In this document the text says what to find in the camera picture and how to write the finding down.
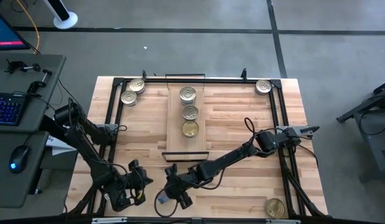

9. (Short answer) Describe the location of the computer monitor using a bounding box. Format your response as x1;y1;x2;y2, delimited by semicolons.
0;11;31;52

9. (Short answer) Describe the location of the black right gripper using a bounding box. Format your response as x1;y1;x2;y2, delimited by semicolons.
159;163;201;210

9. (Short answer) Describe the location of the white paper sheet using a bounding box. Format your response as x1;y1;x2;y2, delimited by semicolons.
45;135;77;156

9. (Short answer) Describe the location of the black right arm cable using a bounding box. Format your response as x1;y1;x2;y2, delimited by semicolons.
153;116;276;218

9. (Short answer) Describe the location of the white round pole stand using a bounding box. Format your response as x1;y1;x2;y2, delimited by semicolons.
42;0;78;30

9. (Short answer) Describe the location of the grey metal cart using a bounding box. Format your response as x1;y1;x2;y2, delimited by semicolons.
335;79;385;183

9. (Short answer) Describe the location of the backlit black keyboard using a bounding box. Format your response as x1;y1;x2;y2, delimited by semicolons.
0;92;27;127

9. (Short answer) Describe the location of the black cart cable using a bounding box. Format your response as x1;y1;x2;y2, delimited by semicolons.
359;108;385;137

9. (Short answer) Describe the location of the black aluminium table frame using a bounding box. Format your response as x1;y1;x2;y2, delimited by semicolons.
66;76;329;218

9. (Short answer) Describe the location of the black computer mouse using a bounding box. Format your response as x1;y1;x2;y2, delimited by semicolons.
8;144;31;174

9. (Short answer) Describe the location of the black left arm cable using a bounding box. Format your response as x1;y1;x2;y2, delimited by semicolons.
67;98;150;208

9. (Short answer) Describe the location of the black desk clamp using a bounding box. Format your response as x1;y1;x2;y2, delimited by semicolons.
26;68;53;94
4;60;40;75

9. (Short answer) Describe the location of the yellow floor cable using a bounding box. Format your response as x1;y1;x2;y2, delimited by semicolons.
15;0;40;54

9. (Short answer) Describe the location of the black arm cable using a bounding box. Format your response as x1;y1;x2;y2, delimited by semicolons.
153;116;276;218
67;98;150;208

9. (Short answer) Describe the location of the green-label gold seafood can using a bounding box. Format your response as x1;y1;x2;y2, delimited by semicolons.
264;197;287;220
181;120;200;139

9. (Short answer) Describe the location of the grey side desk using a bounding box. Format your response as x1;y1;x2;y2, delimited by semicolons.
0;53;67;209

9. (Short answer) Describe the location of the long silver edge bracket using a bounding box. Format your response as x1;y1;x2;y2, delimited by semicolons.
265;218;302;224
91;217;128;224

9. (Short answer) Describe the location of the black desk cable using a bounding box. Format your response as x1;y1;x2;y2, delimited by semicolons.
56;78;72;101

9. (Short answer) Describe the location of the wooden tray board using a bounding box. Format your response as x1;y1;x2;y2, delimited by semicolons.
161;73;210;162

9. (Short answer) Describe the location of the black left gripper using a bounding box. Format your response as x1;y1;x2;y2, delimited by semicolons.
110;160;154;212

